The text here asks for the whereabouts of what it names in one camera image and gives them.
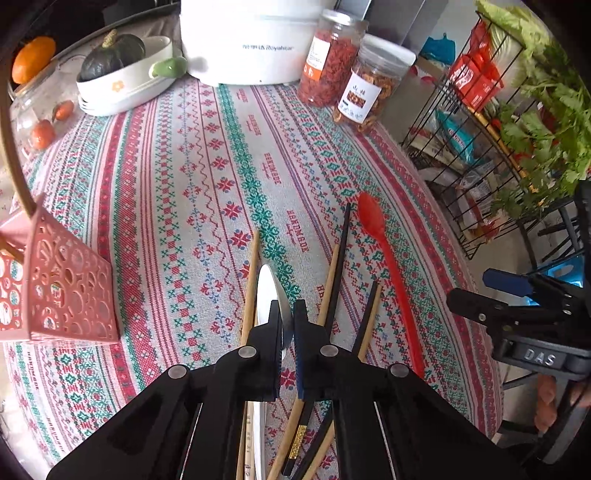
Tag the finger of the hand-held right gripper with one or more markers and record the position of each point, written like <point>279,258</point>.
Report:
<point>505,282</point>
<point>475,310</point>

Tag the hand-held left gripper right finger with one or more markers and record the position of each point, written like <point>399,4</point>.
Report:
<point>301,355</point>

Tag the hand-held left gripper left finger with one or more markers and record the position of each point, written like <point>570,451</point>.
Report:
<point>265,355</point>

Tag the metal spoon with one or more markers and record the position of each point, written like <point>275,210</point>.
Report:
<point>268,295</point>

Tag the black chopstick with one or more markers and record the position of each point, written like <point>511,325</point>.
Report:
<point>367,318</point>
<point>344,240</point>

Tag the wooden chopstick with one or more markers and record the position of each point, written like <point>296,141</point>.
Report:
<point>21,184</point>
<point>251,277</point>
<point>375,310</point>
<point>331,277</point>

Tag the red plastic spoon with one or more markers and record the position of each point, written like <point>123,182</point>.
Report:
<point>369,214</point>

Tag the pink perforated utensil basket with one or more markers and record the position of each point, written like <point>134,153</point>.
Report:
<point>69,286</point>

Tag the person's right hand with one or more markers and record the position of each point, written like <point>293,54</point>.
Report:
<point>545,401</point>

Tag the black metal stand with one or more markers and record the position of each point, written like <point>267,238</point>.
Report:
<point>565,221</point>

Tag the blue and white packet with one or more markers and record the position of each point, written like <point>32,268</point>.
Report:
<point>457,136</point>

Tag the green leafy celery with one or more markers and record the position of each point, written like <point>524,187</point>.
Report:
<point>554,120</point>

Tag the patterned woven tablecloth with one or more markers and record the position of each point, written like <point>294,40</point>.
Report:
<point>184,184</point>

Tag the red snack packet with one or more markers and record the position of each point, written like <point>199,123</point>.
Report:
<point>475,78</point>

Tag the jar of dried hawthorn slices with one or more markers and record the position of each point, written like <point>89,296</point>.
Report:
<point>369,92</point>

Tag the blue cloth bag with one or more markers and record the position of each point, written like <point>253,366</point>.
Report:
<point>438,48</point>

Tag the napa cabbage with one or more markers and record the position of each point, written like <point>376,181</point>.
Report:
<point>512,27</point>

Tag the jar of red goji berries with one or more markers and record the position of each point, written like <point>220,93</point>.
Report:
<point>328,64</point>

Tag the grey cabinet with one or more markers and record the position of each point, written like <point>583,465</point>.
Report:
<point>397,23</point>

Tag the white oval flower-print dish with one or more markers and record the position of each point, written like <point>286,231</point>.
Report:
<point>124,92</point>

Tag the small orange fruit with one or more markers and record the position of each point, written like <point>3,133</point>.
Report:
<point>42,134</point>
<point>62,110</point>

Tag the white electric cooker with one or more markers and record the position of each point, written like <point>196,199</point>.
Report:
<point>254,27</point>

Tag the dark green kabocha squash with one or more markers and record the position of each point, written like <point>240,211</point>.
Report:
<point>111,57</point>

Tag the orange pumpkin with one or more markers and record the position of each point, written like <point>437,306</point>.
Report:
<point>33,60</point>

